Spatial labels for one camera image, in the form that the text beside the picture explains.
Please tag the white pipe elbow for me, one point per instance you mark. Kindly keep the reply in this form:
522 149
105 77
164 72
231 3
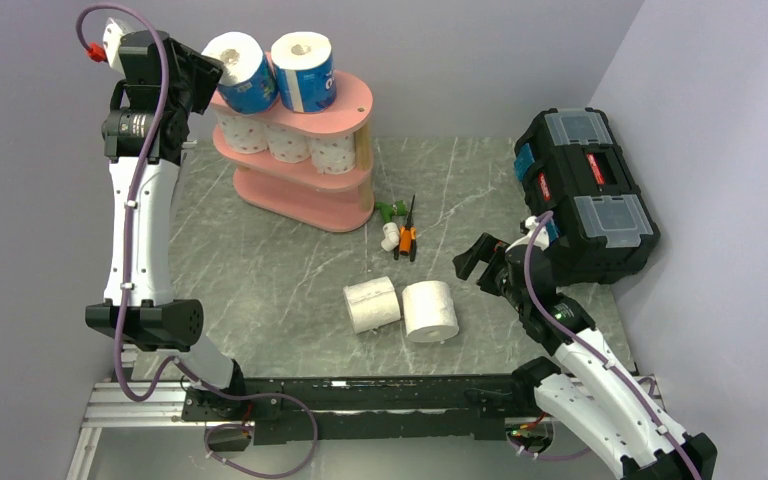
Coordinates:
391 236

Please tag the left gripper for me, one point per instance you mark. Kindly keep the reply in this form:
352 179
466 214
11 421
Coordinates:
206 72

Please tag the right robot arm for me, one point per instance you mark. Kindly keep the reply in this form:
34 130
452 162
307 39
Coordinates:
580 382

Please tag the floral paper roll large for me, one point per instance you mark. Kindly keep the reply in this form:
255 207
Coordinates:
241 134

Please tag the blue paper roll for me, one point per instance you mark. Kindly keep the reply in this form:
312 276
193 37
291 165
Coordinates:
303 68

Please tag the black tool box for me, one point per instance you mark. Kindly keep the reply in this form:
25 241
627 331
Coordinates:
569 162

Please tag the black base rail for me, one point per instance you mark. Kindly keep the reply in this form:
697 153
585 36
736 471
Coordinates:
481 407

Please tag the orange black pliers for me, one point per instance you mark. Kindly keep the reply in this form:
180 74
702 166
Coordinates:
407 246

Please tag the pink three-tier shelf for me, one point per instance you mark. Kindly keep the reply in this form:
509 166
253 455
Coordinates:
336 203

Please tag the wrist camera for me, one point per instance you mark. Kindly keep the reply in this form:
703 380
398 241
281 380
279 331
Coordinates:
542 239
108 51

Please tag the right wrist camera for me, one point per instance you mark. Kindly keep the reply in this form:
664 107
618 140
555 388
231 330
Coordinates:
542 239

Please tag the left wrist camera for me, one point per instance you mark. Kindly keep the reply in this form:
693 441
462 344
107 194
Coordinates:
108 51

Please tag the plain white paper roll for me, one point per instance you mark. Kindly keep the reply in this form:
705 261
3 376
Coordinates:
372 304

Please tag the plain white embossed roll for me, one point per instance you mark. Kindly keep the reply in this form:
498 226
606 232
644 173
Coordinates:
429 312

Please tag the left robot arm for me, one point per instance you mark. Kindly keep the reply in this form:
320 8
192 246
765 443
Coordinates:
144 136

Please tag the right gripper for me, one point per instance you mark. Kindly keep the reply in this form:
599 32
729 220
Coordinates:
484 249

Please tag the green pipe fitting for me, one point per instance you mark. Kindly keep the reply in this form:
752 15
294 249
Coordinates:
389 211

